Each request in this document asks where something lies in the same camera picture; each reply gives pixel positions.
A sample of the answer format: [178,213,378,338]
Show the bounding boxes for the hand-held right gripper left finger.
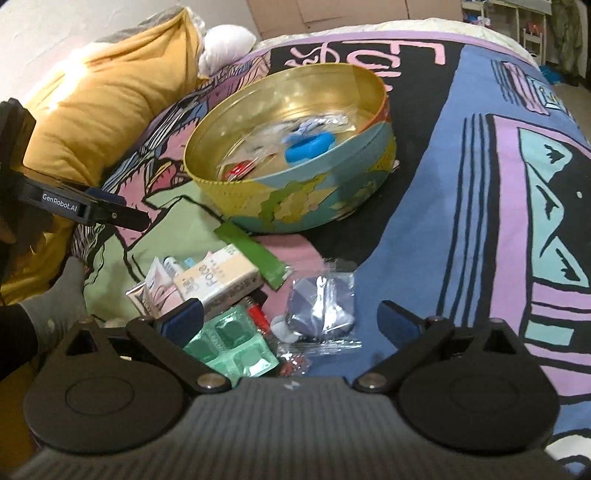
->
[55,298,232,395]

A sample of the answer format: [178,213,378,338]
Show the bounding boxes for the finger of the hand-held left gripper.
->
[88,187,152,232]

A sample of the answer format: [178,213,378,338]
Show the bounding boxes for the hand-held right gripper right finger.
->
[353,300,536,395]

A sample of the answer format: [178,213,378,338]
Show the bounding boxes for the small white tube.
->
[164,255,197,278]

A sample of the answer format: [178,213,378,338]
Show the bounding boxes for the beige cardboard box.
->
[173,244,262,320]

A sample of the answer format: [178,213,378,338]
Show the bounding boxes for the green blister pack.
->
[182,308,280,387]

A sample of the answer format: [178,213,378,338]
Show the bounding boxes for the red lighter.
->
[247,295,271,334]

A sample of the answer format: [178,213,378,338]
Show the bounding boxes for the clear bag with grey object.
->
[272,258,358,344]

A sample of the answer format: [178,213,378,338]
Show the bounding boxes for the green stick sachet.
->
[215,220,291,291]

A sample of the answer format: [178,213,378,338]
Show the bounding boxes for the small clear bag red beads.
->
[274,339,363,377]

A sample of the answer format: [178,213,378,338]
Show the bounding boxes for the yellow pillow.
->
[0,7,206,305]

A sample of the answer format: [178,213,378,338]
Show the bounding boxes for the grey sock foot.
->
[18,256,88,356]

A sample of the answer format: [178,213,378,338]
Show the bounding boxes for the small red packet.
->
[223,158,258,182]

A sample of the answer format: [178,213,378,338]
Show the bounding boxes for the clear plastic packet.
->
[217,111,356,176]

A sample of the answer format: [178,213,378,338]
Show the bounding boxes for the blue plastic toy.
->
[284,130,336,165]

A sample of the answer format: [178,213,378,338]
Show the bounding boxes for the white plush pillow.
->
[198,25,257,77]

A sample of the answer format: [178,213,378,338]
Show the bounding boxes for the white shelf unit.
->
[462,0,555,63]

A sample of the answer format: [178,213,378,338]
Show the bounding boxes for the green hanging cloth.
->
[551,0,586,81]

